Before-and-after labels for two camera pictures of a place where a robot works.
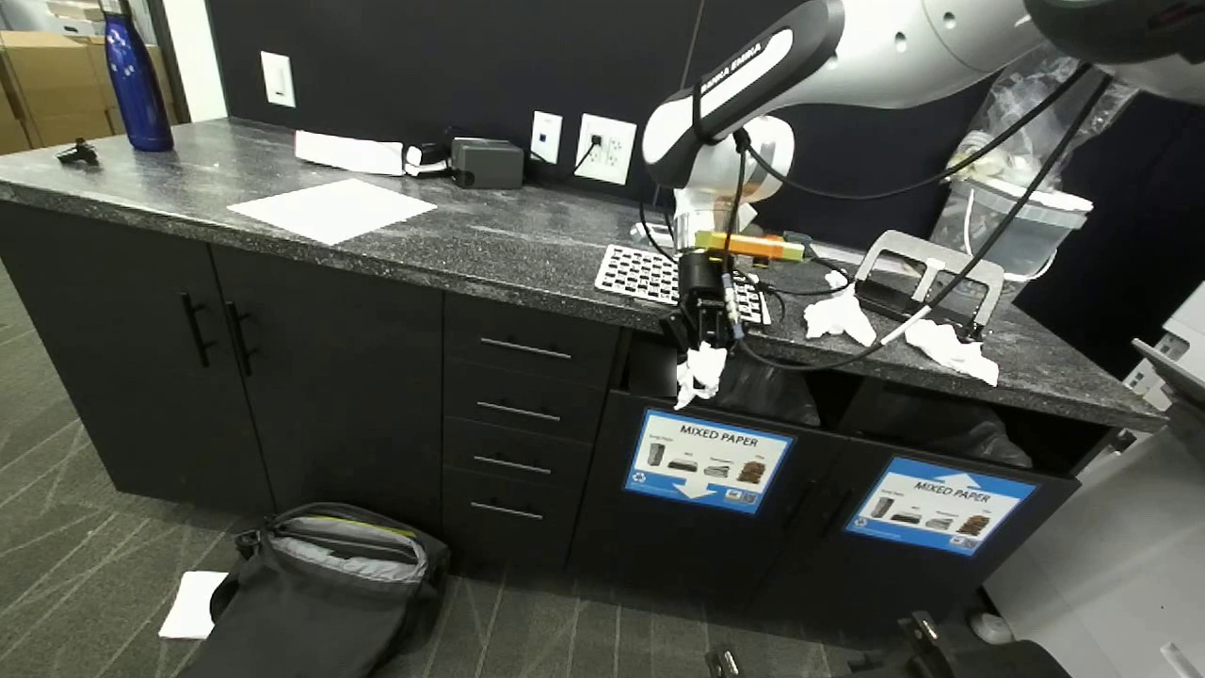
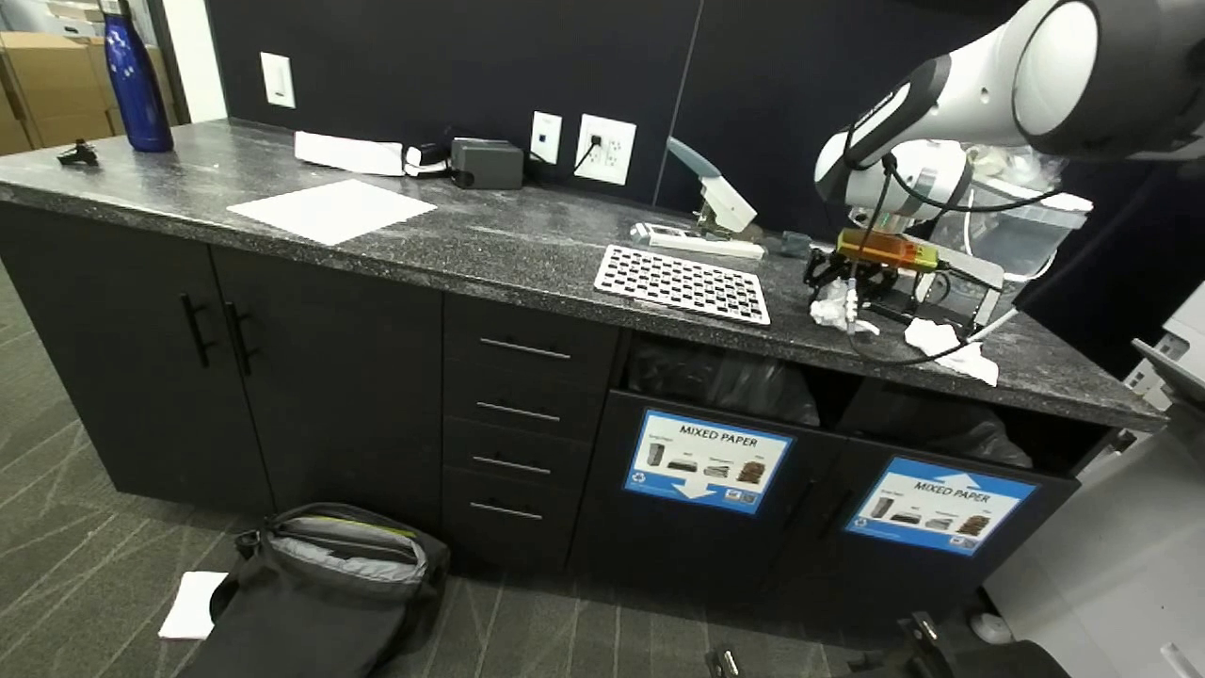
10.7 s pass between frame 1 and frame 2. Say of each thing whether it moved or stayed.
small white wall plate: stayed
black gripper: moved
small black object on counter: stayed
